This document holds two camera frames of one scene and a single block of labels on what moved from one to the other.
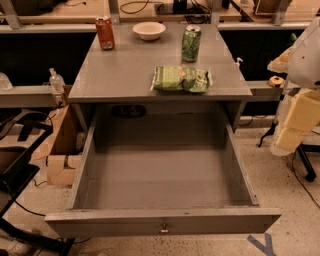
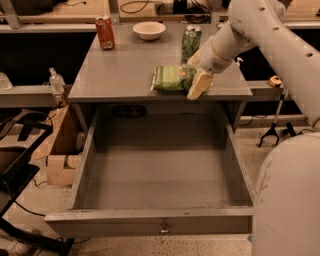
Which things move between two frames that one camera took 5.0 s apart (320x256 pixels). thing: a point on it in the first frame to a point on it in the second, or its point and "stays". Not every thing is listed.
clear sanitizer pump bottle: (57, 83) stays
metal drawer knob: (164, 230) stays
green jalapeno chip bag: (181, 78) stays
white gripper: (305, 60) to (209, 57)
